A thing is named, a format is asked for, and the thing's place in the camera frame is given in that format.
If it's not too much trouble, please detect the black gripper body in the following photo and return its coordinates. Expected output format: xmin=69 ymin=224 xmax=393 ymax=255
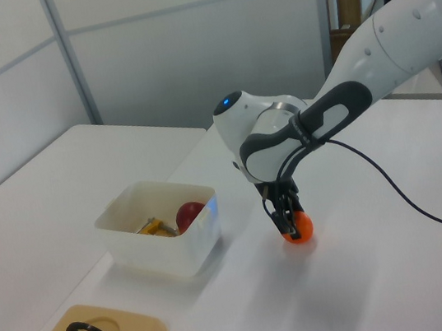
xmin=254 ymin=175 xmax=304 ymax=216

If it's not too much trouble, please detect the yellow clamp with metal screw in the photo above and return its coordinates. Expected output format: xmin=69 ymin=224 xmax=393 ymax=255
xmin=134 ymin=212 xmax=181 ymax=243

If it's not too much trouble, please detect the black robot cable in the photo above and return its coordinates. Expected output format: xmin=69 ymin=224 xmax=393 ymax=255
xmin=253 ymin=120 xmax=442 ymax=257

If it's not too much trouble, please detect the white plastic container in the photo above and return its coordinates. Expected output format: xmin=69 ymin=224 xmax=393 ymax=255
xmin=88 ymin=169 xmax=230 ymax=292

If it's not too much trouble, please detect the grey partition post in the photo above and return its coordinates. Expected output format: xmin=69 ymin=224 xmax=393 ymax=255
xmin=37 ymin=0 xmax=104 ymax=133

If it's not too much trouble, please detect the red toy apple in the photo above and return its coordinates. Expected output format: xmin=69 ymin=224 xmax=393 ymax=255
xmin=173 ymin=199 xmax=211 ymax=236

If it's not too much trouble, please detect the orange toy fruit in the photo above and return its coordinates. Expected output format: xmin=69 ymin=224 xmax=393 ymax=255
xmin=279 ymin=208 xmax=317 ymax=248

